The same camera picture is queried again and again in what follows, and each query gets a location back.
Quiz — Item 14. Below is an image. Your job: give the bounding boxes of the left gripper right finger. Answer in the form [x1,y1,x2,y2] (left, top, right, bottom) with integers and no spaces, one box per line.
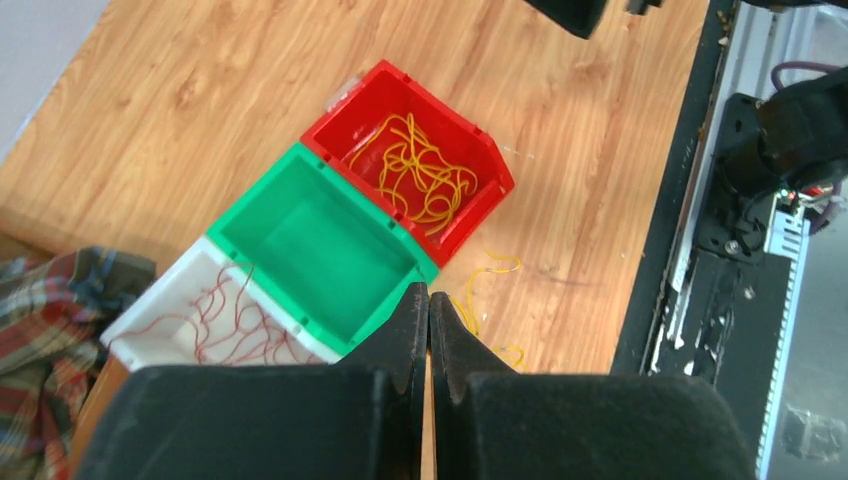
[429,292,756,479]

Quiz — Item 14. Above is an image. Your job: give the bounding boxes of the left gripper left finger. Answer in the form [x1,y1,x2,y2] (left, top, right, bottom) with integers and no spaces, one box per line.
[77,283,429,479]

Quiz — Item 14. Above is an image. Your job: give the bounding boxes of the yellow cable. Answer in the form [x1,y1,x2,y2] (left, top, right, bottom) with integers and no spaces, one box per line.
[450,250,528,372]

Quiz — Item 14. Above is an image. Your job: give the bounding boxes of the red cable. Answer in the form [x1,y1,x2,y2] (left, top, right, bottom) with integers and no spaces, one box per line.
[109,263,326,367]

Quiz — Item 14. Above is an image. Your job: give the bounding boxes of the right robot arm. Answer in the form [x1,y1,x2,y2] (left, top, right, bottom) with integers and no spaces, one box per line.
[676,1,847,263]

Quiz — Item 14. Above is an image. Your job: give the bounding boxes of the green plastic bin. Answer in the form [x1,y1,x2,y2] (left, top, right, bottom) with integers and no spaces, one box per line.
[207,143,439,356]

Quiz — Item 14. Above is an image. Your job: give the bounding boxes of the white plastic bin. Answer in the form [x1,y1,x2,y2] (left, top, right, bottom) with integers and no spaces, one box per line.
[100,236,341,371]

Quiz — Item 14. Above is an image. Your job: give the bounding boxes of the wooden tray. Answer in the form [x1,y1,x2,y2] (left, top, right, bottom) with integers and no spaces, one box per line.
[68,355,129,479]

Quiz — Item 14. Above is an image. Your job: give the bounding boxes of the red plastic bin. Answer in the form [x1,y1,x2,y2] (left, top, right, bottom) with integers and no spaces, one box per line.
[300,60,515,267]

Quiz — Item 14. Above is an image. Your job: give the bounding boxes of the plaid shirt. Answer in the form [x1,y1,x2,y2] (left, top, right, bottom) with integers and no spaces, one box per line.
[1,246,156,479]

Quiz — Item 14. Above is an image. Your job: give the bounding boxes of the yellow cables in red bin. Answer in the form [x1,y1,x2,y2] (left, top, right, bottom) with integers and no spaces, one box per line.
[347,112,480,238]

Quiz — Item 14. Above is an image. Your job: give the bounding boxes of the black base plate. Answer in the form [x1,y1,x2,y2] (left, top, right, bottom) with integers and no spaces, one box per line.
[609,0,796,425]

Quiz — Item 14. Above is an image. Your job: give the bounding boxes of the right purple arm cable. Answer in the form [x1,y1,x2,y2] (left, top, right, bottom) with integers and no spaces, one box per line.
[769,59,844,236]

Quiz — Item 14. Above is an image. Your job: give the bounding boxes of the aluminium frame rail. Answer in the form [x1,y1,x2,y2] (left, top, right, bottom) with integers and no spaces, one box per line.
[652,0,848,480]

